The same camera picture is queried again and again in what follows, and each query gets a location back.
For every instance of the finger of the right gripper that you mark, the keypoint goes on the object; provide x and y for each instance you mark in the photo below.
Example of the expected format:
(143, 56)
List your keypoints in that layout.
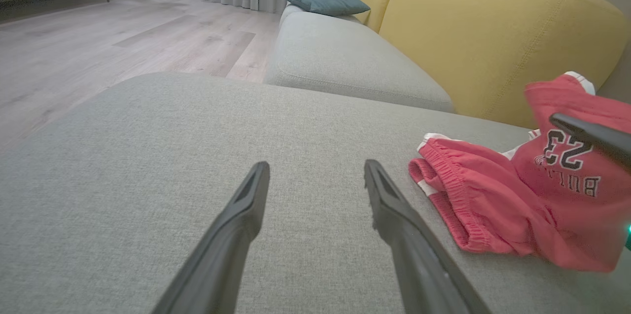
(601, 136)

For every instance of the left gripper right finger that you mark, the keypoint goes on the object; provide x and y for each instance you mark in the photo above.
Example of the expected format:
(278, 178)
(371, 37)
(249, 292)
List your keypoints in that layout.
(419, 264)

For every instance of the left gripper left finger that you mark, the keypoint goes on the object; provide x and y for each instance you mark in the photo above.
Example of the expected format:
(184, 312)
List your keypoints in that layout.
(227, 245)

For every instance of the red basketball jersey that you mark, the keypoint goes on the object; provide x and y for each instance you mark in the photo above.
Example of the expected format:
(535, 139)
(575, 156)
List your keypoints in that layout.
(493, 195)

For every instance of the large grey fabric sofa seat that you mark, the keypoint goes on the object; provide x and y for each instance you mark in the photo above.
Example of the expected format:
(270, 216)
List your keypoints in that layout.
(123, 181)

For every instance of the large yellow sofa backrest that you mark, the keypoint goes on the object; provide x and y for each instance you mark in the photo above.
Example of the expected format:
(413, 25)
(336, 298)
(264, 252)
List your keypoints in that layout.
(493, 43)

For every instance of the grey sofa seat cushion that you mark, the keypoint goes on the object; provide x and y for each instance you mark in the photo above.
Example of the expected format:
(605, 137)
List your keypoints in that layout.
(345, 57)

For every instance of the teal throw pillow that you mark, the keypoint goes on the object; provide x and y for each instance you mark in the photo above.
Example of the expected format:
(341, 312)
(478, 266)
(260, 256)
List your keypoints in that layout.
(323, 1)

